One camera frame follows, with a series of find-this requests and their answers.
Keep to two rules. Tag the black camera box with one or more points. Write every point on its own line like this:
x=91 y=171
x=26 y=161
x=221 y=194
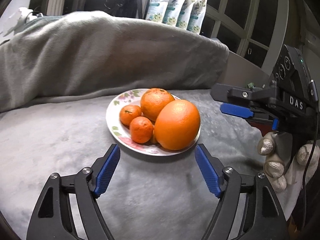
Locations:
x=293 y=77

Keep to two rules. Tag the green snack package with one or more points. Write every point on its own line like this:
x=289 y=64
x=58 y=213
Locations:
x=250 y=86

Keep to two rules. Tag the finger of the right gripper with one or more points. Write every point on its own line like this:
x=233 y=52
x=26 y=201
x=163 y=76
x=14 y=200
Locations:
x=235 y=110
x=230 y=94

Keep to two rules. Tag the big smooth orange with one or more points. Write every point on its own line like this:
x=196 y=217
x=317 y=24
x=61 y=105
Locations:
x=177 y=125

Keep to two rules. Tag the white gloved right hand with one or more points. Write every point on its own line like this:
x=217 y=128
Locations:
x=285 y=166

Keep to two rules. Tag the floral white plate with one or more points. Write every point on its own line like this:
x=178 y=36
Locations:
x=154 y=122

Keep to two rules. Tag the large orange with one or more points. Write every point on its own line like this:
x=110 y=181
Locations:
x=153 y=101

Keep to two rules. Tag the orange mandarin front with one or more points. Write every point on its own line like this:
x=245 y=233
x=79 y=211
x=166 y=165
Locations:
x=141 y=129

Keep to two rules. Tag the brown longan fruit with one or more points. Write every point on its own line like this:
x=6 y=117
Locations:
x=153 y=139

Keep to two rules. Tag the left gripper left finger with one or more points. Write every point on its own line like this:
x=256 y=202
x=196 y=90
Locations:
x=52 y=216

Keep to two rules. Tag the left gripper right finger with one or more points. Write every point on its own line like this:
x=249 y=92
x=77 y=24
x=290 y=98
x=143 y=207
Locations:
x=263 y=217

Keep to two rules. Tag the orange mandarin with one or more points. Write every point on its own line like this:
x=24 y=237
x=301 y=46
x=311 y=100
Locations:
x=128 y=113
x=141 y=129

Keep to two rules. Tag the grey fleece blanket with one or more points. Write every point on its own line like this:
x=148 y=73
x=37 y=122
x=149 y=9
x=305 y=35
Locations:
x=57 y=78

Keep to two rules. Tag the white power strip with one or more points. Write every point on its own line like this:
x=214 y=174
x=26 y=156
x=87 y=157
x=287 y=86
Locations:
x=22 y=16

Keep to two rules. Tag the black tripod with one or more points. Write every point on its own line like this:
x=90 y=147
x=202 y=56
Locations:
x=124 y=8

